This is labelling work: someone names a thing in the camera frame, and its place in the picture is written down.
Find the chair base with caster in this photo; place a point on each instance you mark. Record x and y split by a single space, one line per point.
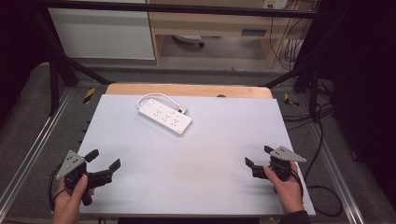
190 39

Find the white cabinet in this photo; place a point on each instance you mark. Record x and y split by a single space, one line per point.
99 34

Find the person's left hand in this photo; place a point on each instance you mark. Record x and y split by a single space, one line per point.
69 202

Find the light wooden desk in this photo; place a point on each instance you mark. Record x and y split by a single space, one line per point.
211 23

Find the white power strip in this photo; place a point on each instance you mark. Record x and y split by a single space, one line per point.
165 117

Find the wooden table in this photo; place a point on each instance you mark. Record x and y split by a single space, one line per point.
186 90

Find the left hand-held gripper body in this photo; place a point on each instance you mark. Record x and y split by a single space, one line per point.
73 163

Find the white wall socket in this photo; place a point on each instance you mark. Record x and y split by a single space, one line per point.
275 3

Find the person's right hand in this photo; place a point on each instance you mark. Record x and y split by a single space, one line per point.
286 193

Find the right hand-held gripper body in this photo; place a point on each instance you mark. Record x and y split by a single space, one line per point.
281 165

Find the black metal frame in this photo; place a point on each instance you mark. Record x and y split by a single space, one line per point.
174 9

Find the aluminium rail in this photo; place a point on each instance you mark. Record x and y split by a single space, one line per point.
339 180
34 146

